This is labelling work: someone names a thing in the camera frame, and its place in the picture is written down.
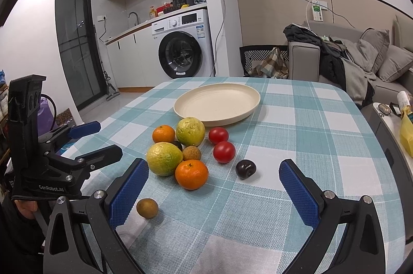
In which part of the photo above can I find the cream round plate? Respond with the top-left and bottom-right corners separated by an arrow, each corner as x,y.
174,83 -> 260,127

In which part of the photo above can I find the wall power outlet device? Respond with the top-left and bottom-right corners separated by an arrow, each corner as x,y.
311,0 -> 328,22

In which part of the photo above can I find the red tomato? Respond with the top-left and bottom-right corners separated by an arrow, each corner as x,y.
208,127 -> 229,145
213,141 -> 236,164

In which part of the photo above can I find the black patterned chair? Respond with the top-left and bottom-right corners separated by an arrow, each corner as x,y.
239,45 -> 289,77

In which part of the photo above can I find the brown longan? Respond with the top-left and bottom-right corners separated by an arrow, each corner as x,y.
183,146 -> 202,161

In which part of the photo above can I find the dark clothes pile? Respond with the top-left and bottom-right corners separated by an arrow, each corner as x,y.
283,23 -> 378,109

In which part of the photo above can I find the dark plum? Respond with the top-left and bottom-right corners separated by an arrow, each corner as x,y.
235,159 -> 257,180

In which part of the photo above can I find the teal checked tablecloth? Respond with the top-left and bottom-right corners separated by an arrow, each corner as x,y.
65,78 -> 405,273

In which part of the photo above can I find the person's left hand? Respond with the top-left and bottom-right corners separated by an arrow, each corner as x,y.
14,200 -> 38,220

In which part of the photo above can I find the white washing machine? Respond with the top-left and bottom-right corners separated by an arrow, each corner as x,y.
151,7 -> 216,80

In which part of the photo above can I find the yellow-green guava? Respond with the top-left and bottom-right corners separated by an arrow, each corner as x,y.
176,117 -> 205,147
146,142 -> 184,177

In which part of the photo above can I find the grey sofa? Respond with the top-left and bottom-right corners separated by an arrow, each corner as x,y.
283,22 -> 412,109

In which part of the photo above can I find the brown kiwi-like fruit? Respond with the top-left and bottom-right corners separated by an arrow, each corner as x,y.
137,198 -> 159,220

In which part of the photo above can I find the grey cushion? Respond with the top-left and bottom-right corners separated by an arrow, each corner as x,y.
378,45 -> 413,83

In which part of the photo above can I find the white side table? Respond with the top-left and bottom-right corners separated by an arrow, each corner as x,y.
370,103 -> 412,244

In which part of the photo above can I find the orange mandarin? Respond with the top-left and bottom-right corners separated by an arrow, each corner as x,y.
152,124 -> 176,143
175,159 -> 209,191

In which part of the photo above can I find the plaid cloth on chair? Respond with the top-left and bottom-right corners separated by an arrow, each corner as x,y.
249,47 -> 289,79

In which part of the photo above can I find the black glass door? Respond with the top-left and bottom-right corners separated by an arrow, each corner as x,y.
55,0 -> 106,110

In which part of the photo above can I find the yellow bag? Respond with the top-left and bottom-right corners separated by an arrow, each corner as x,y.
400,113 -> 413,157

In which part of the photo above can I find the dark plum hidden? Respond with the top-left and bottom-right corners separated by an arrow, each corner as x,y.
172,141 -> 183,151

